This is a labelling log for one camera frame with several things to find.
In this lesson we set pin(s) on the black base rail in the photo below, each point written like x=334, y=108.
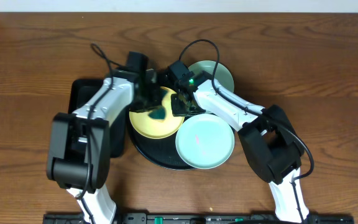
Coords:
x=142, y=218

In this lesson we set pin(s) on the light blue plate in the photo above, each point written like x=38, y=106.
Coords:
x=223, y=75
x=205, y=141

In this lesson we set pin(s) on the round black tray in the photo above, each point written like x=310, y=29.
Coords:
x=161, y=152

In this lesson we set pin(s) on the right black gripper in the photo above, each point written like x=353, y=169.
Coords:
x=178, y=111

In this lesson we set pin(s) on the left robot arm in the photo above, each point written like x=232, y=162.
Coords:
x=80, y=142

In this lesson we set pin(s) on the green yellow sponge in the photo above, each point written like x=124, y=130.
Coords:
x=158, y=113

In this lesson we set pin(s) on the rectangular black water tray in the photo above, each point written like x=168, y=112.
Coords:
x=82, y=90

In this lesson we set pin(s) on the yellow plate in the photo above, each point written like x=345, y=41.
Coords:
x=157, y=129

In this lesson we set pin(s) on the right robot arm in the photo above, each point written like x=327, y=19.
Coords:
x=270, y=144

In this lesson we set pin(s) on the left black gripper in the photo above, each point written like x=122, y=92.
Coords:
x=148, y=101

